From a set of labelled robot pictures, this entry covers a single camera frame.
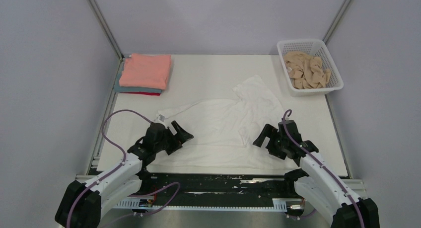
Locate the aluminium corner post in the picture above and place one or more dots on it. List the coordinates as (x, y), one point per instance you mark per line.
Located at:
(105, 27)
(338, 17)

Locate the folded pink t-shirt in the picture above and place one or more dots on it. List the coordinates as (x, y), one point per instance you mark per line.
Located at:
(146, 71)

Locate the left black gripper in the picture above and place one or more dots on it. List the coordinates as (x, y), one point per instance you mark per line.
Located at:
(181, 136)

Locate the left aluminium corner post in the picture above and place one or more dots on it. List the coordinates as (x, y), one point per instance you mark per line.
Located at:
(105, 27)

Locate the white plastic basket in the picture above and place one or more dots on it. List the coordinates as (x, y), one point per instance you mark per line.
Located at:
(312, 47)

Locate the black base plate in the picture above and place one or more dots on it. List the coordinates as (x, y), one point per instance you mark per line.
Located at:
(216, 190)

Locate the right aluminium corner post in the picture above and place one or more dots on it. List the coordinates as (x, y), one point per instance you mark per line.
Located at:
(338, 17)

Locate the white t-shirt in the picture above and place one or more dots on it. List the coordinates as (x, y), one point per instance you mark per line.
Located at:
(224, 130)

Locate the folded red t-shirt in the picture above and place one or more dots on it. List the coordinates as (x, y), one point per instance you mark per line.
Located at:
(144, 93)

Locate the beige crumpled t-shirt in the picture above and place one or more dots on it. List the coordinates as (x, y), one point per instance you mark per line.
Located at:
(306, 71)

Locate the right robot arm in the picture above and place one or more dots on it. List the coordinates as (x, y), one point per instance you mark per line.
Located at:
(315, 182)

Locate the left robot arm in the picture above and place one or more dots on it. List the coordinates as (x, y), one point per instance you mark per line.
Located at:
(84, 204)

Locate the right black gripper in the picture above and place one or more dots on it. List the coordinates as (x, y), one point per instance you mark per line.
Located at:
(268, 131)

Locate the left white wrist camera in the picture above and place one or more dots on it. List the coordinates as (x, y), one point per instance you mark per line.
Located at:
(160, 119)

